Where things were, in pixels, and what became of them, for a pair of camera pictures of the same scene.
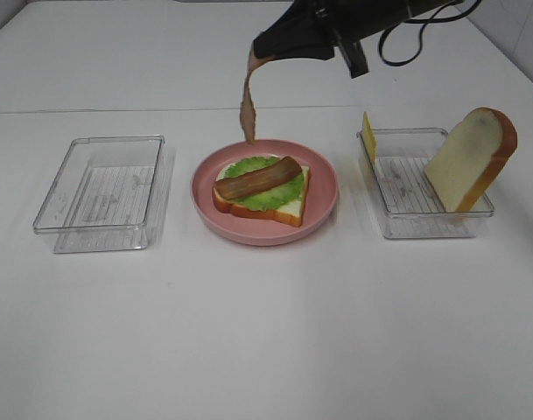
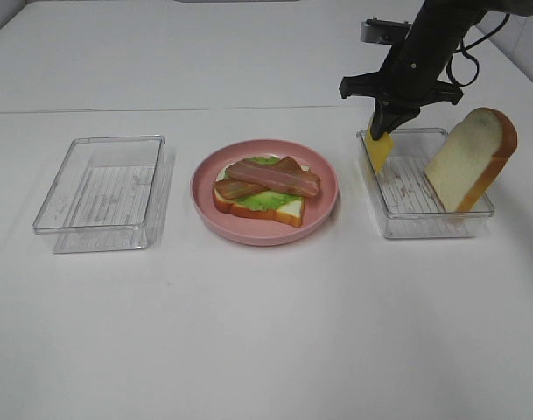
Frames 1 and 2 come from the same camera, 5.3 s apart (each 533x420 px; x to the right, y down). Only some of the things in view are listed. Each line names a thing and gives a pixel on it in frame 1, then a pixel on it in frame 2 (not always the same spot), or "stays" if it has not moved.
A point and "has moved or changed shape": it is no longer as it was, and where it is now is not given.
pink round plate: x=317 y=208 stays
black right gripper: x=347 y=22 -> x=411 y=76
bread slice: x=470 y=160 stays
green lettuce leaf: x=270 y=196 stays
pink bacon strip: x=248 y=113 -> x=267 y=176
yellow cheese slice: x=370 y=141 has moved or changed shape
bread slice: x=292 y=214 stays
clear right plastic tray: x=407 y=201 stays
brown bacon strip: x=229 y=187 stays
